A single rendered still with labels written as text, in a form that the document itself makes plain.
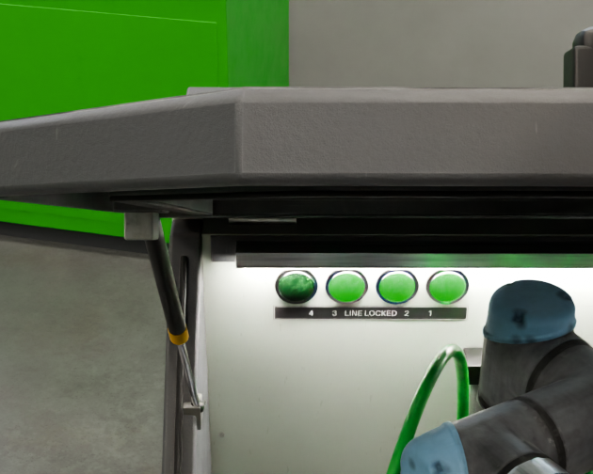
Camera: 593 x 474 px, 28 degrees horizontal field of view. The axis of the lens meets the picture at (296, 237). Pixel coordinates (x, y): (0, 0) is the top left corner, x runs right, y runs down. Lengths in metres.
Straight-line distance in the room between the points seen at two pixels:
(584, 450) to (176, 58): 2.93
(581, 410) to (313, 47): 4.32
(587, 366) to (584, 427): 0.07
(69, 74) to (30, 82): 0.14
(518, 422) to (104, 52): 3.03
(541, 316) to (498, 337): 0.04
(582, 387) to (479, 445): 0.11
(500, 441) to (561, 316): 0.16
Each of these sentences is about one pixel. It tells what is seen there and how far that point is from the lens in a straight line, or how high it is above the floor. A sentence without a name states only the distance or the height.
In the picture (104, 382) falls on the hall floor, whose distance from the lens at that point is 3.58.
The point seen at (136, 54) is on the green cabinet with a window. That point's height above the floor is 0.76.
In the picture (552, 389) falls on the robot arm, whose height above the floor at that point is 1.57.
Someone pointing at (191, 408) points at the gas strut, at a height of 1.31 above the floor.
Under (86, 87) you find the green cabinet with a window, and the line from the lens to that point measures 3.90.
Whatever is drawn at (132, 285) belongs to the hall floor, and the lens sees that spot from 4.00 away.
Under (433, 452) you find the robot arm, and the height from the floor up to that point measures 1.57.
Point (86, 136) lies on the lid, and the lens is 0.52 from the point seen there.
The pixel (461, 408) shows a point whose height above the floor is 1.27.
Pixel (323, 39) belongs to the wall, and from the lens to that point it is 5.18.
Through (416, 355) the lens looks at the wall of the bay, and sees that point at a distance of 1.47.
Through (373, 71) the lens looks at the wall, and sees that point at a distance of 5.21.
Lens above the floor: 2.14
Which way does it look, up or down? 30 degrees down
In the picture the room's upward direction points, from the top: straight up
